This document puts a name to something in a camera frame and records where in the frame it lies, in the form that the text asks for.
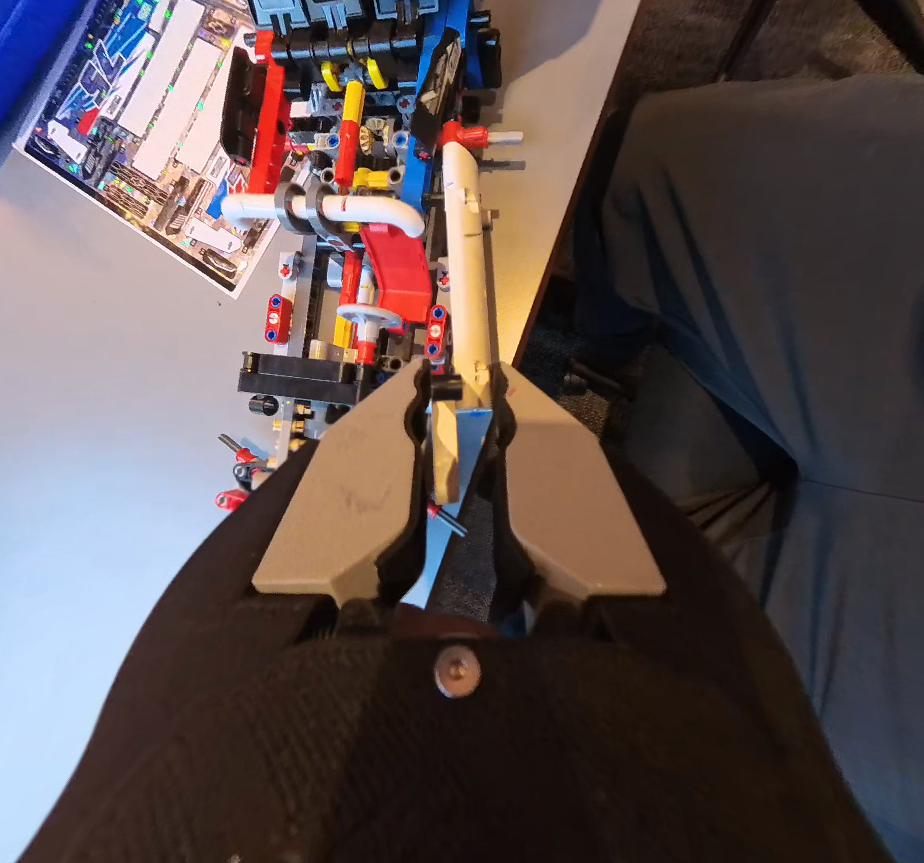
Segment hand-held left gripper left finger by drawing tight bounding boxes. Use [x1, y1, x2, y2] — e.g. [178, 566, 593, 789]
[250, 358, 434, 604]

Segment toy brick car model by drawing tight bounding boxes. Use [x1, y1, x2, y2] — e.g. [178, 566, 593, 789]
[215, 0, 526, 539]

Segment blue plastic bin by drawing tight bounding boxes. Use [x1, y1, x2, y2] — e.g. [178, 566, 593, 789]
[0, 0, 118, 129]

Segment shiny sticker sheet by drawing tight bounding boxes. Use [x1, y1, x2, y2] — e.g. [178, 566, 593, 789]
[22, 0, 284, 299]

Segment person's grey pants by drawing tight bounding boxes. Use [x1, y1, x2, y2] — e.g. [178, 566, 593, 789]
[574, 72, 924, 863]

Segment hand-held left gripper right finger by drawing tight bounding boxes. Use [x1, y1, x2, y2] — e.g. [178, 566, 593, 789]
[493, 363, 668, 607]

